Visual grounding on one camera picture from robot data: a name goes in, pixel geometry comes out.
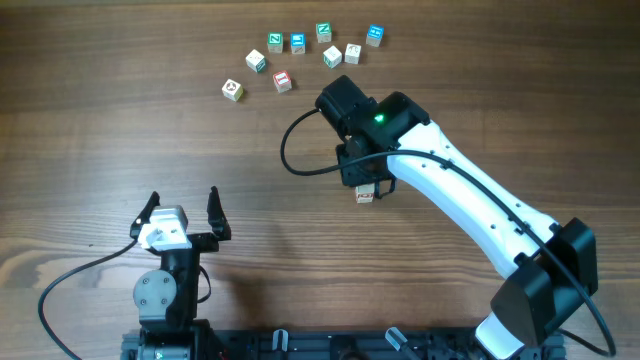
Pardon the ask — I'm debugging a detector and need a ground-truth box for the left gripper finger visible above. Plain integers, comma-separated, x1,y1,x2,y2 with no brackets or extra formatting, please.
207,186,231,241
129,191,160,239

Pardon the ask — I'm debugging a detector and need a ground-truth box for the white block leaf picture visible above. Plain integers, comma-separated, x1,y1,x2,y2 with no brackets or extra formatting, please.
355,183,375,196

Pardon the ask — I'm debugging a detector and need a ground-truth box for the white block red side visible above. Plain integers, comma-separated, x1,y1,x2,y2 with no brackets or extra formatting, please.
356,193,374,200

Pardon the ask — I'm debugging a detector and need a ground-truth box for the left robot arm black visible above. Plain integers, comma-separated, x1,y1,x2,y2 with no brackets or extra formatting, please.
120,186,231,360

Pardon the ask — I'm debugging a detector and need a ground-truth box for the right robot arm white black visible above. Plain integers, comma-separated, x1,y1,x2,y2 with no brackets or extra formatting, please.
315,76,598,359

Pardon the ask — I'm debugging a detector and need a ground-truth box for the white block number two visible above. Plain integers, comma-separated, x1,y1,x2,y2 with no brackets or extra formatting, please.
344,43,361,64

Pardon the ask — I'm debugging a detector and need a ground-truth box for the white block green N side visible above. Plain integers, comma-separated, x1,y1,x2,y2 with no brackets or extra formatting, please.
323,46,343,69

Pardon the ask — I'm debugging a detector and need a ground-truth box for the blue block far right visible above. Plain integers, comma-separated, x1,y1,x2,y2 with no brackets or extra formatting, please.
366,24,384,47

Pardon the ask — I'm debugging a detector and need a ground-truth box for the blue block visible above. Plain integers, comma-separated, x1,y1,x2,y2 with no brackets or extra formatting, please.
290,33,306,55
366,24,384,47

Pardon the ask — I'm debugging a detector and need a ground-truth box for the red top block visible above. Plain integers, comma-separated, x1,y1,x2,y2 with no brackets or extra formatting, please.
273,70,293,93

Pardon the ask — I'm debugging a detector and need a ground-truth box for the green N block right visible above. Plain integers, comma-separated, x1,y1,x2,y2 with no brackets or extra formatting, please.
316,22,332,43

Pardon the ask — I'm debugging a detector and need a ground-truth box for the blue top block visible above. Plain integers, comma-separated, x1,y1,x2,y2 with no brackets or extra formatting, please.
290,33,306,55

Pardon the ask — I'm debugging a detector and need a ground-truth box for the green N block left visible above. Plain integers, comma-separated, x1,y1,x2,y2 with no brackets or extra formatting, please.
267,32,284,53

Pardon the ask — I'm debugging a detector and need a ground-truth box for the white block yellow side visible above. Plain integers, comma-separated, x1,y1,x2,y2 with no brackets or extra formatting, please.
222,79,244,102

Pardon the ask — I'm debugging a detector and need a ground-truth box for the black right camera cable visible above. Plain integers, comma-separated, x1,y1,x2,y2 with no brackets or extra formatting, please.
279,108,617,359

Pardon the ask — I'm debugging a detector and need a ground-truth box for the black camera cable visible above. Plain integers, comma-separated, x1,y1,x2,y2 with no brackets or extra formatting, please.
37,239,139,360
279,108,617,359

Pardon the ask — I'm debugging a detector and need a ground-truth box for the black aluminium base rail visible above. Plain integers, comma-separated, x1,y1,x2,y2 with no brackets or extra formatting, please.
121,325,566,360

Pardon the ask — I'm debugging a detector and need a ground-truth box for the black left camera cable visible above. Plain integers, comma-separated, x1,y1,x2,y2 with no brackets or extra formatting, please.
37,239,139,360

